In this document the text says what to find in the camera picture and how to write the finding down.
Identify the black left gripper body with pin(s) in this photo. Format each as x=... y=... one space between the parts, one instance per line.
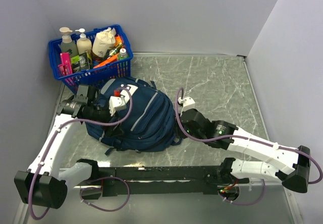
x=99 y=113

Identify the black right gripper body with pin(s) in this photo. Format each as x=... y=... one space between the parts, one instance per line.
x=195 y=134

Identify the navy blue student backpack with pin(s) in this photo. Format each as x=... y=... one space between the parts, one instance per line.
x=150 y=126

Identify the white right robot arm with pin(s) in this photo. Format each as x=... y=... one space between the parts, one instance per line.
x=275 y=162

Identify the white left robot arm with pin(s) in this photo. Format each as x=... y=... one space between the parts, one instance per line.
x=42 y=184

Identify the beige paper bag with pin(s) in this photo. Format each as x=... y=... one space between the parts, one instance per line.
x=104 y=41

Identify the blue plastic basket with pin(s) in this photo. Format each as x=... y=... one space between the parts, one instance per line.
x=98 y=76

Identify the pink box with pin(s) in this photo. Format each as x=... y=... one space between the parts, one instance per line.
x=65 y=66

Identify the green black box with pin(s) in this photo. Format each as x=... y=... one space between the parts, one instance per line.
x=81 y=62

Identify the green bottle white cap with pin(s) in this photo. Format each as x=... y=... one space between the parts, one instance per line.
x=123 y=54

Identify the cream pump bottle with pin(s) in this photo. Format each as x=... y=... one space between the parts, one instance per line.
x=84 y=44

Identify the grey-green pump bottle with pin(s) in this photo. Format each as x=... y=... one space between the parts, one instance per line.
x=68 y=45

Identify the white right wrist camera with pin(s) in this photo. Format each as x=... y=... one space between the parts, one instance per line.
x=186 y=103

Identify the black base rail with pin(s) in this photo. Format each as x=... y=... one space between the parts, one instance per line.
x=116 y=181

